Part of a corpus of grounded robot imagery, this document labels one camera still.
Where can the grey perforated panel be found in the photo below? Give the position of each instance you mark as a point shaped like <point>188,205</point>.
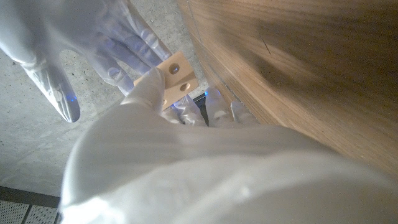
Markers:
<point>28,213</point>

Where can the small wooden block with holes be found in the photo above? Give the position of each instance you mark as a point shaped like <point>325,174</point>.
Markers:
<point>177,76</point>

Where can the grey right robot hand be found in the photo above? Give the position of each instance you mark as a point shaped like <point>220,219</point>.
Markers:
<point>77,28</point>

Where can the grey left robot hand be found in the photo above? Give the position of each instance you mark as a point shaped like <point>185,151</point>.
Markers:
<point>202,174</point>

